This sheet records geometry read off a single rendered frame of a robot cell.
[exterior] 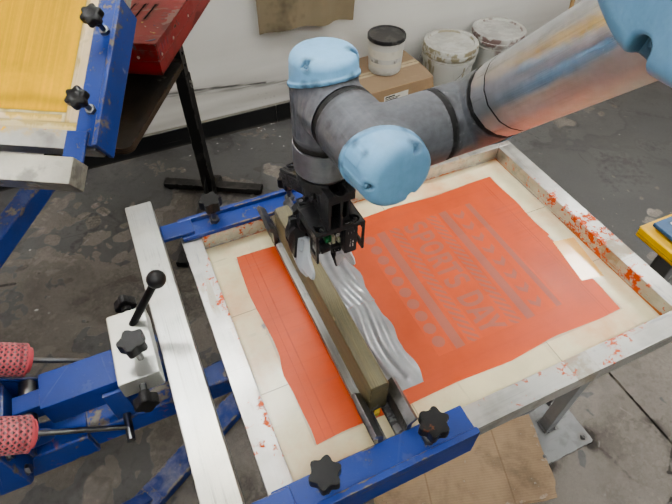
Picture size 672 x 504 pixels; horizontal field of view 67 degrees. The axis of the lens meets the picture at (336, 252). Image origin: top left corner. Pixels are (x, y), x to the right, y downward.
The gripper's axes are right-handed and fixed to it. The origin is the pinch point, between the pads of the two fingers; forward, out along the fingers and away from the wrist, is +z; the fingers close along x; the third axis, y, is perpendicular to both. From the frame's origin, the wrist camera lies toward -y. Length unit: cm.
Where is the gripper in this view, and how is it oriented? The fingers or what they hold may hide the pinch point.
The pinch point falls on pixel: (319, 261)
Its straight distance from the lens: 79.5
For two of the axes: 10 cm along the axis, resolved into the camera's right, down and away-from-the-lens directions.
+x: 9.0, -3.1, 2.9
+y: 4.3, 6.7, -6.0
